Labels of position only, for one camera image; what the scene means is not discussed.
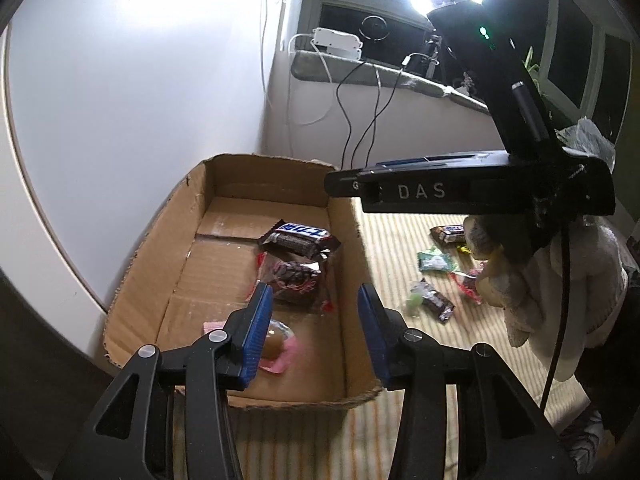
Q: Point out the white power box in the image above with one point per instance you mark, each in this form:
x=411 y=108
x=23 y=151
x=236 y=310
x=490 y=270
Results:
x=337 y=42

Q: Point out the clear plastic bag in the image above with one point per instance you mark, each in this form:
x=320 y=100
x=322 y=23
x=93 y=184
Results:
x=590 y=137

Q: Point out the cardboard box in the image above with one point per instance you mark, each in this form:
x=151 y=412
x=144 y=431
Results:
x=220 y=280

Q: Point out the clear red-edged snack packet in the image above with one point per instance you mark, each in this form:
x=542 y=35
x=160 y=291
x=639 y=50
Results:
x=295 y=277
x=466 y=285

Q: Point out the grey window sill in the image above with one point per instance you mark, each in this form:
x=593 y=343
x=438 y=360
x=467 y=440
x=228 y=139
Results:
x=315 y=67

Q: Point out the brown chocolate bar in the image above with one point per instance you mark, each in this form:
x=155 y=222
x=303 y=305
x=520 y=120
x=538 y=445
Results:
x=447 y=235
x=300 y=237

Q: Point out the small dark patterned packet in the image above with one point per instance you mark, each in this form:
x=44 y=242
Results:
x=439 y=306

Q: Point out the green wrapped candy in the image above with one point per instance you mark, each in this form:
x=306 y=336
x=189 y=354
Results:
x=416 y=300

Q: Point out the yellow candy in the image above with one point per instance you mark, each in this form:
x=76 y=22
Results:
x=465 y=250

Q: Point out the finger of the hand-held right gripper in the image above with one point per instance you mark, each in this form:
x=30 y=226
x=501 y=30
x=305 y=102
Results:
x=400 y=163

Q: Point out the black tripod device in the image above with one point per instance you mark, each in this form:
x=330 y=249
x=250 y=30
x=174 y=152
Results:
x=425 y=60

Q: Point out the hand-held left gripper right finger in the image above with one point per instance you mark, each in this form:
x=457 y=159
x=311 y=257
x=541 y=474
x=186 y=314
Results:
x=375 y=335

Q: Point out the patterned cloth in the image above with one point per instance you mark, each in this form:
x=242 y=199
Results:
x=582 y=445

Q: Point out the person's right hand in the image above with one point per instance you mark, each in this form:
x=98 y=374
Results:
x=585 y=285

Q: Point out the pink candy packet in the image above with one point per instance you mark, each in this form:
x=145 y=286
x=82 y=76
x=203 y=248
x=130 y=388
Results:
x=280 y=350

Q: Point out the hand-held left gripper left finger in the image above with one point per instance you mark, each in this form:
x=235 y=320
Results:
x=256 y=332

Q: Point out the green snack packet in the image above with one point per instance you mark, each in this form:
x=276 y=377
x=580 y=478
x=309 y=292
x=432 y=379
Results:
x=436 y=261

